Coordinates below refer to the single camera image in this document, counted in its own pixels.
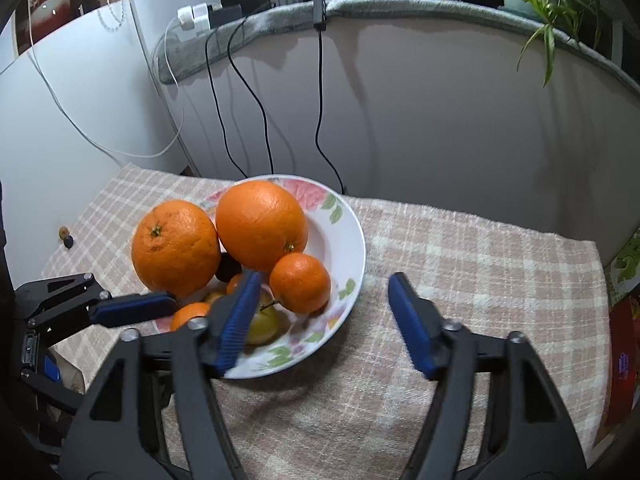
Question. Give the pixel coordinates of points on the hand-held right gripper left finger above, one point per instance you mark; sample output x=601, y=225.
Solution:
x=240, y=320

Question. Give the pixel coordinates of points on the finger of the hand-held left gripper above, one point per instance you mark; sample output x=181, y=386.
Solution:
x=135, y=308
x=52, y=370

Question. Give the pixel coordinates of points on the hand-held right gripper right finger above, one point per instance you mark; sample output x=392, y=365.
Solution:
x=410, y=320

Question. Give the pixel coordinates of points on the green plum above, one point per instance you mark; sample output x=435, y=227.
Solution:
x=265, y=329

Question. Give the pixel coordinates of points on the small mandarin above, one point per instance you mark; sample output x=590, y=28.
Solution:
x=300, y=282
x=234, y=285
x=187, y=316

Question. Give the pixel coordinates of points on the dark purple grape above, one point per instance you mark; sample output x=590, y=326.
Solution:
x=68, y=242
x=227, y=269

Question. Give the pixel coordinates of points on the large bumpy orange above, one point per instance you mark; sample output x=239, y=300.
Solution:
x=175, y=250

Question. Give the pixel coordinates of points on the large smooth orange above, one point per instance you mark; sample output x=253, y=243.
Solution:
x=260, y=225

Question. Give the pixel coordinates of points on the white floral plate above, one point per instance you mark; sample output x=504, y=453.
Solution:
x=340, y=250

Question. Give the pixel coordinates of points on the plaid beige cloth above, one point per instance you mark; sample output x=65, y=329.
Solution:
x=475, y=285

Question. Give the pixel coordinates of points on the red box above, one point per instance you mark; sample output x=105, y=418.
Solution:
x=625, y=350

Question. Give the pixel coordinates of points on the green printed box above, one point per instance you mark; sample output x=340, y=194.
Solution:
x=625, y=265

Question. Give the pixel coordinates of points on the white cabinet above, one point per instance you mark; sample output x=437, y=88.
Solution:
x=100, y=85

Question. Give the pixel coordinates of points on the white charger plug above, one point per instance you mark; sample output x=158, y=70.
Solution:
x=201, y=15
x=186, y=19

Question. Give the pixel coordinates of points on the black power adapter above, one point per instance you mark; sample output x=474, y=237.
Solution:
x=226, y=15

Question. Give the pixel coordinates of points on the grey ledge cloth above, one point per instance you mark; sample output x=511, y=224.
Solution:
x=450, y=7

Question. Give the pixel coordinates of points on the red ornament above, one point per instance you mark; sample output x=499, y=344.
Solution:
x=45, y=5

